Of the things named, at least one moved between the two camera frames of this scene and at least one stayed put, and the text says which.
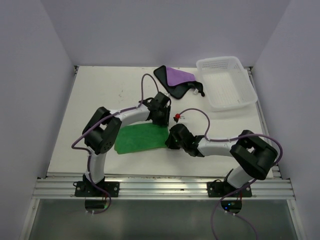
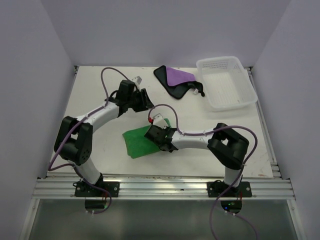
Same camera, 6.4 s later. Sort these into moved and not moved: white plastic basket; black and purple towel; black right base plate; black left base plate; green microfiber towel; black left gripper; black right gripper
Moved: green microfiber towel; black left gripper; black right gripper
Not moved: black and purple towel; black right base plate; white plastic basket; black left base plate
